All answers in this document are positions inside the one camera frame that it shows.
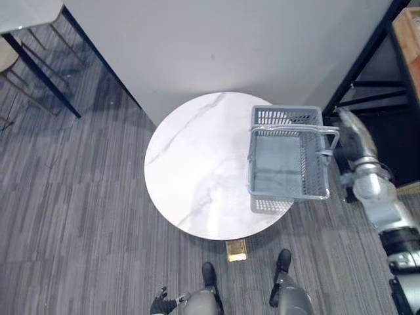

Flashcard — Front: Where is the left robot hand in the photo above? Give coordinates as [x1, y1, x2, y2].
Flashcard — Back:
[150, 286, 188, 315]

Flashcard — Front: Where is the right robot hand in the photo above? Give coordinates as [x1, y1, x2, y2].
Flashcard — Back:
[333, 107, 379, 173]

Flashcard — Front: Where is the grey plastic shopping basket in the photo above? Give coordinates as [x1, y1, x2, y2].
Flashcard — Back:
[246, 104, 341, 215]

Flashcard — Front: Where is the silver left robot leg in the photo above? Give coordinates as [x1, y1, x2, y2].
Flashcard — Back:
[182, 284, 226, 315]

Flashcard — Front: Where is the dark left robot foot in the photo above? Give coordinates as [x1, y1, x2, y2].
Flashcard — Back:
[201, 261, 218, 288]

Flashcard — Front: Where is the dark robot foot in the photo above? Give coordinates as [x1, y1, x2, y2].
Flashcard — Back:
[274, 248, 293, 275]
[201, 261, 218, 288]

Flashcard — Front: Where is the gold table base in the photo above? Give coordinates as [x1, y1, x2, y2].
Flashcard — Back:
[225, 239, 250, 263]

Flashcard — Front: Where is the dark right robot foot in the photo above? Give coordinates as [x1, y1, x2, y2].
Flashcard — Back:
[274, 248, 293, 275]

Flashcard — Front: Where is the beige stool with gold legs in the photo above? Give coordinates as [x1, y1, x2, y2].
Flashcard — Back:
[0, 25, 83, 132]

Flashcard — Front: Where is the white table with black legs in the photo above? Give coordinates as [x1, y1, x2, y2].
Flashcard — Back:
[0, 0, 82, 119]

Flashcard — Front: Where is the black metal shelf frame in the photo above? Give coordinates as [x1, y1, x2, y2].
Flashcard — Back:
[322, 0, 420, 190]

